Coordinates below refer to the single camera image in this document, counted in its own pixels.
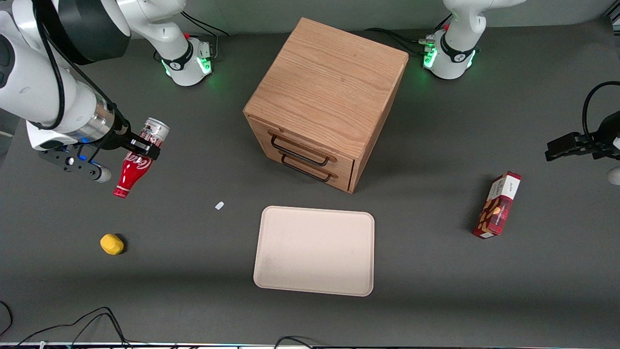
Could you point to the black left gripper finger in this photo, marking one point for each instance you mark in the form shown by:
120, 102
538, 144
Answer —
564, 141
562, 153

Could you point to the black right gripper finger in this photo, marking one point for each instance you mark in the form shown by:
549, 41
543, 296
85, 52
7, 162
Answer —
143, 150

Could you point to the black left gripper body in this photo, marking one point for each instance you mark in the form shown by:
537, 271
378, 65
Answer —
594, 145

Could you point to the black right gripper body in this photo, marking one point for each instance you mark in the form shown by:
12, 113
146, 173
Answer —
117, 136

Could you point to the red coke bottle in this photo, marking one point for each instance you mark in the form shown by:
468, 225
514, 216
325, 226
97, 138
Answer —
131, 172

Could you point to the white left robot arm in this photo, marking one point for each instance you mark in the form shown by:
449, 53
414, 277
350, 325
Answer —
460, 46

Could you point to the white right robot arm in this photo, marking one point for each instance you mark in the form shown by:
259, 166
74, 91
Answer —
29, 87

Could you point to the beige rectangular tray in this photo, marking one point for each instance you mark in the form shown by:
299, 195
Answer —
315, 252

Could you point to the red cookie box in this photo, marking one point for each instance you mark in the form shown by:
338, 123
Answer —
498, 206

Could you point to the yellow lemon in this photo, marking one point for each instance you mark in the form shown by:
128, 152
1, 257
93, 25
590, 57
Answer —
112, 244

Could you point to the wooden drawer front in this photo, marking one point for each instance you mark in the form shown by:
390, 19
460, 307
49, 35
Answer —
339, 183
271, 131

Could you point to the wooden drawer cabinet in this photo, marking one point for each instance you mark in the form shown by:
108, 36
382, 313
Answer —
329, 82

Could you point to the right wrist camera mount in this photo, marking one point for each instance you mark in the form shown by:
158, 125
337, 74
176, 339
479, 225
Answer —
72, 162

